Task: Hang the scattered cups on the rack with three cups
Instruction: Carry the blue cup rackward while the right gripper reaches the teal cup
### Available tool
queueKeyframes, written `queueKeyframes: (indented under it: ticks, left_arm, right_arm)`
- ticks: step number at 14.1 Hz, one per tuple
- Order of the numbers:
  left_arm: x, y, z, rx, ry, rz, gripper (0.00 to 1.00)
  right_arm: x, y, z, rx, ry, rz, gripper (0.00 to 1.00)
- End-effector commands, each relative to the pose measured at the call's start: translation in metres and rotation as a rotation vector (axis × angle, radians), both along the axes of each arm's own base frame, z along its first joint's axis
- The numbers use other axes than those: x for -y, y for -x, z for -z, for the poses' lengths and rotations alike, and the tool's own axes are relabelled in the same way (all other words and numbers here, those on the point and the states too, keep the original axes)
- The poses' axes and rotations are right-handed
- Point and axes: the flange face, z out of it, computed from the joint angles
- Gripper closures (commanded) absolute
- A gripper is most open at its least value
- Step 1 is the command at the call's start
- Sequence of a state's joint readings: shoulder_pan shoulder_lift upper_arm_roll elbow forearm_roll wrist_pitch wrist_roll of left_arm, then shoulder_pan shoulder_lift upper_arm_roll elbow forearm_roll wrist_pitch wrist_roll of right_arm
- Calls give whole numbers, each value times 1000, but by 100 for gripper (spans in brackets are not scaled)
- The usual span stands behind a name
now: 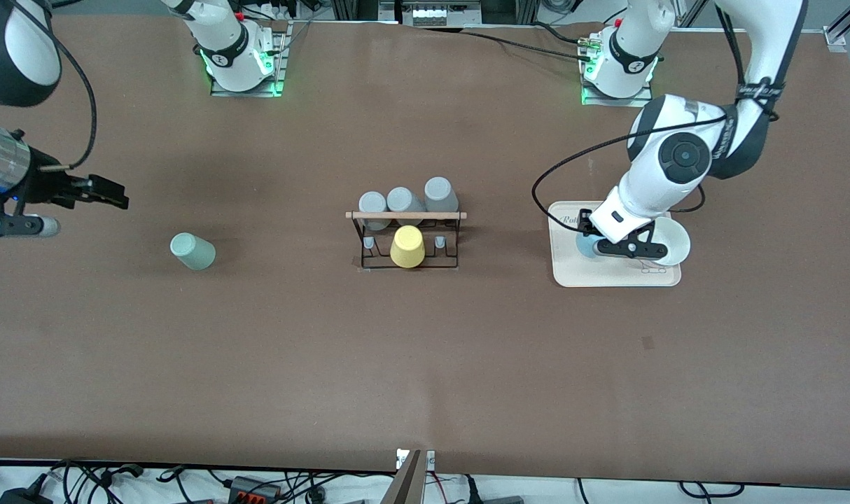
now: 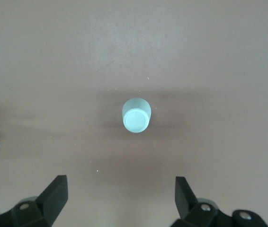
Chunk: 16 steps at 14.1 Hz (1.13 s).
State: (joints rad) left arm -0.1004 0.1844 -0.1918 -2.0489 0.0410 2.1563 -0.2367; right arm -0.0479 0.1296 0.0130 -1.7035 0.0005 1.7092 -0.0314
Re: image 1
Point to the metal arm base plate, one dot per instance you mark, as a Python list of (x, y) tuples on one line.
[(617, 101), (279, 66)]

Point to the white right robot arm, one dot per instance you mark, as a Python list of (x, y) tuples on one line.
[(225, 52)]

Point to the white pole bracket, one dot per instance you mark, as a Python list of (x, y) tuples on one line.
[(430, 460)]

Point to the black plug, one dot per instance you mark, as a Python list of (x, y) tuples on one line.
[(495, 500)]

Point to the black frame post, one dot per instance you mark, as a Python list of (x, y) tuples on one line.
[(509, 8), (355, 8)]

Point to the aluminium frame rail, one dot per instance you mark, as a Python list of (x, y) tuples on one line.
[(834, 35)]

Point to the grey electrical box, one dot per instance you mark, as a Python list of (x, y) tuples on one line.
[(439, 14)]

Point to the black power adapter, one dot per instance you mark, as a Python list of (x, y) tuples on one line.
[(22, 497)]

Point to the light blue cup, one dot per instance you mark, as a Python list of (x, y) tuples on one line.
[(583, 249)]

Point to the grey camera pole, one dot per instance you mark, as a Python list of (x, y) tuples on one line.
[(405, 483)]

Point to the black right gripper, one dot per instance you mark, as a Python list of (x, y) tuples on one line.
[(49, 187)]

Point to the beige tray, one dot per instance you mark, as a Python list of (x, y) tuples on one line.
[(607, 274)]

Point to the yellow cup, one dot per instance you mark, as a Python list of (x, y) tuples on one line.
[(408, 248)]

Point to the grey cup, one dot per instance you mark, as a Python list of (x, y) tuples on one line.
[(402, 199), (440, 194), (372, 203)]

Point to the white bowl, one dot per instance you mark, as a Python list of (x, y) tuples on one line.
[(677, 241)]

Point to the black orange power strip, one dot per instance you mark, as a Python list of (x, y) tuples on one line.
[(253, 490)]

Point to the pale green cup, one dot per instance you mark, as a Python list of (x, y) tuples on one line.
[(192, 253)]

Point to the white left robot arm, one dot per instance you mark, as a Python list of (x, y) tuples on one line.
[(684, 157)]

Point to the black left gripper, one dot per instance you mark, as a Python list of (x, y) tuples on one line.
[(584, 225)]

